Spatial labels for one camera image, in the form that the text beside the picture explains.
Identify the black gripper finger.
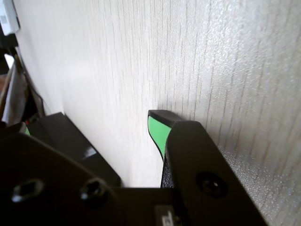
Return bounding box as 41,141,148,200
0,121,125,226
147,109,270,226

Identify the black cardboard box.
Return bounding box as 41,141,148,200
26,113,104,182

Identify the black open box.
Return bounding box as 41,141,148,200
56,112,122,188

